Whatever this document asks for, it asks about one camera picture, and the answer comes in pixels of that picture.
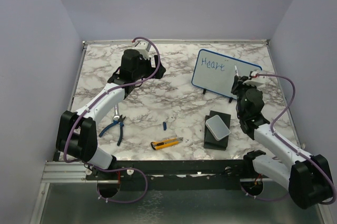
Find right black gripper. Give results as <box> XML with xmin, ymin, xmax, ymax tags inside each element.
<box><xmin>231</xmin><ymin>75</ymin><xmax>258</xmax><ymax>117</ymax></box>

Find blue whiteboard marker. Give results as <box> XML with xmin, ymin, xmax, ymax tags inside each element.
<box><xmin>234</xmin><ymin>65</ymin><xmax>239</xmax><ymax>77</ymax></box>

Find blue framed whiteboard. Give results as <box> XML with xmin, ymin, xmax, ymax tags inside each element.
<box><xmin>191</xmin><ymin>49</ymin><xmax>262</xmax><ymax>99</ymax></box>

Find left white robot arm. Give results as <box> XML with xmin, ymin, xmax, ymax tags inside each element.
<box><xmin>56</xmin><ymin>49</ymin><xmax>166</xmax><ymax>179</ymax></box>

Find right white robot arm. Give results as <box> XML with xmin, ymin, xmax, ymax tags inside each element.
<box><xmin>231</xmin><ymin>72</ymin><xmax>336</xmax><ymax>209</ymax></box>

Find grey white eraser case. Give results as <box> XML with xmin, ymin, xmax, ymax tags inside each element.
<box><xmin>205</xmin><ymin>115</ymin><xmax>231</xmax><ymax>141</ymax></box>

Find silver wrench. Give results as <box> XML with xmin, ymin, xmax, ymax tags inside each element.
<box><xmin>113</xmin><ymin>104</ymin><xmax>120</xmax><ymax>122</ymax></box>

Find black box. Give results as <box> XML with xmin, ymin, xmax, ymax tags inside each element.
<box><xmin>203</xmin><ymin>110</ymin><xmax>231</xmax><ymax>150</ymax></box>

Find yellow utility knife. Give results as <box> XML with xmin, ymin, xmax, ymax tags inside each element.
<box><xmin>151</xmin><ymin>137</ymin><xmax>183</xmax><ymax>150</ymax></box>

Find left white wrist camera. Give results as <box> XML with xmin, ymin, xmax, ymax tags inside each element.
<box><xmin>133</xmin><ymin>42</ymin><xmax>152</xmax><ymax>60</ymax></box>

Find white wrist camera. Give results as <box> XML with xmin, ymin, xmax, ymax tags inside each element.
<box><xmin>133</xmin><ymin>42</ymin><xmax>152</xmax><ymax>60</ymax></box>
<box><xmin>243</xmin><ymin>71</ymin><xmax>266</xmax><ymax>87</ymax></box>

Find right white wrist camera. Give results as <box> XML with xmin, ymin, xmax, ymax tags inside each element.
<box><xmin>243</xmin><ymin>71</ymin><xmax>266</xmax><ymax>87</ymax></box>

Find blue handled pliers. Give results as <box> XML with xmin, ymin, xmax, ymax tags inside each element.
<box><xmin>98</xmin><ymin>115</ymin><xmax>126</xmax><ymax>146</ymax></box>

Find black mounting base rail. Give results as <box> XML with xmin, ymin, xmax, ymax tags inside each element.
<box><xmin>86</xmin><ymin>158</ymin><xmax>264</xmax><ymax>192</ymax></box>

